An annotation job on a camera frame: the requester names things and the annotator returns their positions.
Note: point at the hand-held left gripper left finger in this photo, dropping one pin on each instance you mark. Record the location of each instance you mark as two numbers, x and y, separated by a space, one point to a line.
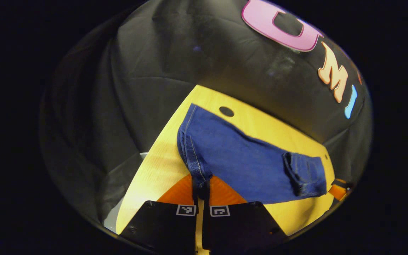
161 223

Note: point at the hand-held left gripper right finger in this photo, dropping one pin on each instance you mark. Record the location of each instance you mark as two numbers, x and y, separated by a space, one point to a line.
239 223

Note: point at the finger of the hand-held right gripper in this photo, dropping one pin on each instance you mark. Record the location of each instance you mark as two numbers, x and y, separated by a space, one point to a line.
337 192

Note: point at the blue denim jeans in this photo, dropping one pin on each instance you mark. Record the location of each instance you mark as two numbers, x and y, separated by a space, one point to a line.
239 159

